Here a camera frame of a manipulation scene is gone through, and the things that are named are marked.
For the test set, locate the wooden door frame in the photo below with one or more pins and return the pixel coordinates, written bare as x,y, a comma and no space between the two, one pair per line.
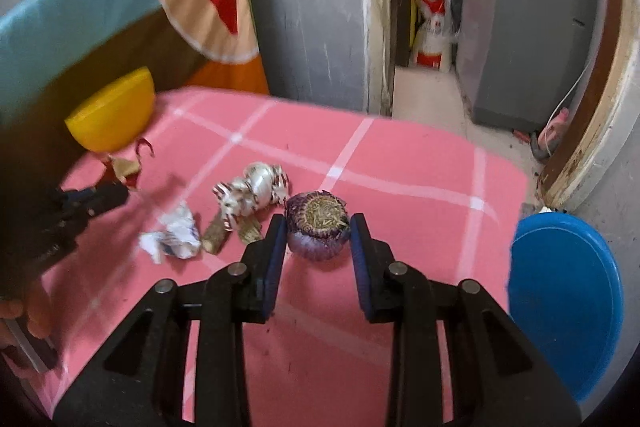
600,107

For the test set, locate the white crumpled paper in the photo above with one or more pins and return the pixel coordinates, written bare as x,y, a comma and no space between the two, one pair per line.
175,232

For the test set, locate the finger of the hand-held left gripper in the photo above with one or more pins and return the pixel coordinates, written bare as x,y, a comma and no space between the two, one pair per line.
100,202

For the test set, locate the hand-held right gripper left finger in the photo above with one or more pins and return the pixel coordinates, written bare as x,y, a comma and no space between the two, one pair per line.
274,267

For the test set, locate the person's left hand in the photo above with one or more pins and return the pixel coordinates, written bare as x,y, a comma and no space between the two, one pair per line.
39,309

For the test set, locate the pink checked tablecloth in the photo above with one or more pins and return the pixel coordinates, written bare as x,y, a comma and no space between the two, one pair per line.
400,147

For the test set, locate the blue plastic bucket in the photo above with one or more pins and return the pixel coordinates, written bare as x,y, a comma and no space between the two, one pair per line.
565,307

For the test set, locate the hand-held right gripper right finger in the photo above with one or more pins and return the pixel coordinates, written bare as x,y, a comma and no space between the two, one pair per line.
361,267

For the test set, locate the grey washing machine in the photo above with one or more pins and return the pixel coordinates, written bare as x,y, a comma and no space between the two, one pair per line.
525,32

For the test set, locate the pink slipper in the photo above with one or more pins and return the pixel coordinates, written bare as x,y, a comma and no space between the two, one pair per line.
556,123

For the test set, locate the red white striped wrapper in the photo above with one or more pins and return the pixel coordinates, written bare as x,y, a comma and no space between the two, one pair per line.
255,192

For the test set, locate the brown gold wrapper pieces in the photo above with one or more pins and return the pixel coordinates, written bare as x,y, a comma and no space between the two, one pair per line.
214,239

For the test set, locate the red brown wrapper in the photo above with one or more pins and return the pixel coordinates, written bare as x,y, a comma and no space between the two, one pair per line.
125,169

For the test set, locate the white red sack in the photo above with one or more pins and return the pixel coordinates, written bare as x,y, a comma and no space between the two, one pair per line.
432,32

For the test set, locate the yellow bowl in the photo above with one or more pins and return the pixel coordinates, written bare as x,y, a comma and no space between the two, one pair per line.
110,112

